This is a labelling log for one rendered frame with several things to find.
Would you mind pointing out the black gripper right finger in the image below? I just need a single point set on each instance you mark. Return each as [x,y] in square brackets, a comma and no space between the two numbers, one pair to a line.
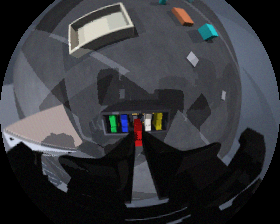
[167,163]

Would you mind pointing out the white fuse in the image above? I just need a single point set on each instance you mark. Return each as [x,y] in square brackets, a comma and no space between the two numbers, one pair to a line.
[147,121]

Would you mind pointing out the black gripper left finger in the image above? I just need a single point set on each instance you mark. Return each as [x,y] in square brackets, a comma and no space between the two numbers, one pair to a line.
[115,168]

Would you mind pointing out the orange block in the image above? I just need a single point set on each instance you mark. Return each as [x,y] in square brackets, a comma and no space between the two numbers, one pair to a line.
[182,16]

